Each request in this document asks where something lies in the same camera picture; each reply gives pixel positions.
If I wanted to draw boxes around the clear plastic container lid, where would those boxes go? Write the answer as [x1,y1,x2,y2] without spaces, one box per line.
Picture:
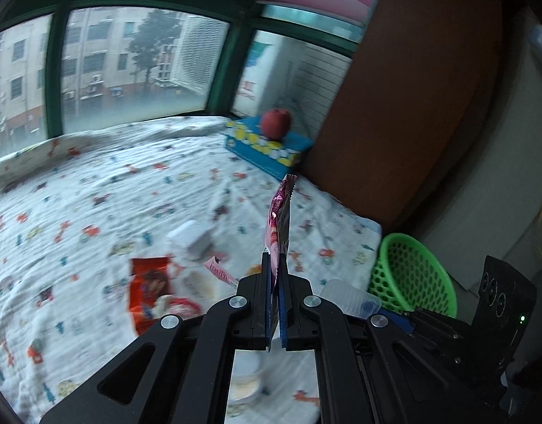
[320,279,382,320]

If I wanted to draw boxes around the orange red snack bag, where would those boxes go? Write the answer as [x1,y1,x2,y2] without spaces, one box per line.
[128,257,203,336]

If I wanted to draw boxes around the white styrofoam block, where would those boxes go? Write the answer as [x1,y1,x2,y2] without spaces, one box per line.
[168,220,212,259]

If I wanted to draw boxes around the dark red snack wrapper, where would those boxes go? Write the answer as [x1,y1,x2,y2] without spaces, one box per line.
[264,174,298,288]

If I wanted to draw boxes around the white round yogurt cup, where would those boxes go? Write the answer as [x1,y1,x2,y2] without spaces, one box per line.
[228,350,263,406]

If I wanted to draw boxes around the orange candy wrapper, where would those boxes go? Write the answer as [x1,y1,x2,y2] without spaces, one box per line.
[246,264,261,277]

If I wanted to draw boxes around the green plastic waste basket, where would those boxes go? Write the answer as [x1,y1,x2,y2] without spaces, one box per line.
[368,232,458,318]

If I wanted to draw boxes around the blue yellow tissue box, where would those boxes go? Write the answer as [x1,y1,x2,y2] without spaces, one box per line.
[225,117,313,180]

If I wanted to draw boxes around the red apple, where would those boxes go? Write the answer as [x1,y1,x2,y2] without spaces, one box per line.
[259,108,292,141]

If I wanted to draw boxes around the brown wooden wardrobe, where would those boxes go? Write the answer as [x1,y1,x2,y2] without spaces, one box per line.
[304,0,525,232]

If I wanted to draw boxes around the green window frame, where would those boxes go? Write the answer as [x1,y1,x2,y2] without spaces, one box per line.
[0,0,359,139]

